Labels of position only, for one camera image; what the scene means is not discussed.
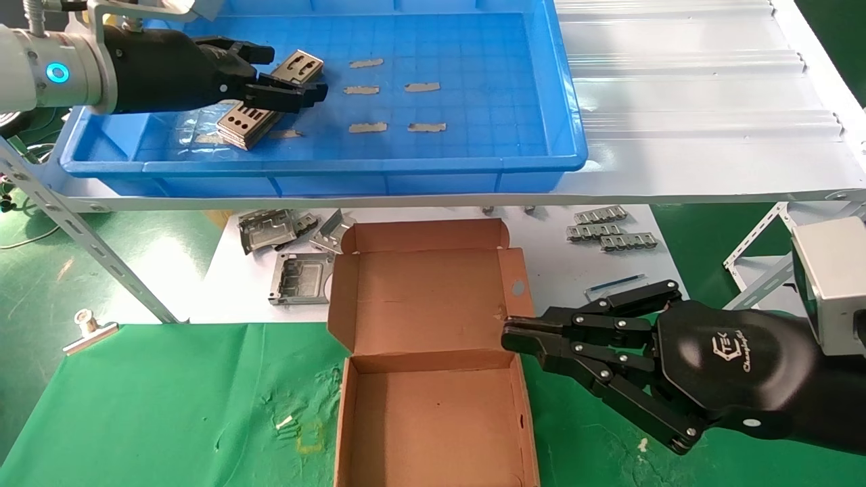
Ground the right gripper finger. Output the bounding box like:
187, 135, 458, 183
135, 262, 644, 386
503, 280, 683, 343
501, 334, 705, 456

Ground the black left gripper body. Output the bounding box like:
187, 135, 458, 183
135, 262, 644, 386
101, 26, 248, 114

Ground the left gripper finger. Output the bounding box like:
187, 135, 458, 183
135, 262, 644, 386
195, 37, 276, 67
242, 72, 329, 114

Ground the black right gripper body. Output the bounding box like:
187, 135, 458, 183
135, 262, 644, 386
652, 300, 866, 455

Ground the brown open cardboard box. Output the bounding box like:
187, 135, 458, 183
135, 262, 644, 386
327, 218, 541, 487

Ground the blue plastic tray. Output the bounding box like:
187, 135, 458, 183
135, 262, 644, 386
60, 0, 588, 198

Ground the white paper sheet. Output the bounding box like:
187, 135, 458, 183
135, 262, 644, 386
189, 205, 691, 325

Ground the blue pen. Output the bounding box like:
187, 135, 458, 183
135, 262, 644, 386
585, 273, 647, 296

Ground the toothed metal connector shield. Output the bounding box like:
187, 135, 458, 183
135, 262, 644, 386
600, 232, 659, 253
566, 224, 624, 242
574, 206, 629, 225

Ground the perforated metal angle brace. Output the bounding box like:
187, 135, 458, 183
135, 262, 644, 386
723, 200, 866, 312

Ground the angled metal plate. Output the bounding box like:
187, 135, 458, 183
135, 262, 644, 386
309, 208, 357, 256

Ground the perforated metal shelf upright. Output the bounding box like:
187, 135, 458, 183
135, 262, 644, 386
0, 135, 182, 324

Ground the white metal shelf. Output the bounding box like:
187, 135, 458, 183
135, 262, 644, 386
27, 0, 866, 212

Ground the silver binder clip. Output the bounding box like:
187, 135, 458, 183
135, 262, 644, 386
63, 308, 120, 356

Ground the green cloth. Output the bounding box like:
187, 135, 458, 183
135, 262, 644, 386
0, 318, 866, 487

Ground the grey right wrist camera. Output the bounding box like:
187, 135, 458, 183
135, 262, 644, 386
790, 216, 866, 357

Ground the large bent metal bracket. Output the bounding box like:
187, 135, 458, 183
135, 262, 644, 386
238, 209, 299, 255

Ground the grey corrugated cable hose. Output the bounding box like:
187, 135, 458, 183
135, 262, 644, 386
22, 0, 47, 34

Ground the square metal frame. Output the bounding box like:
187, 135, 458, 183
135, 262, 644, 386
269, 252, 334, 306

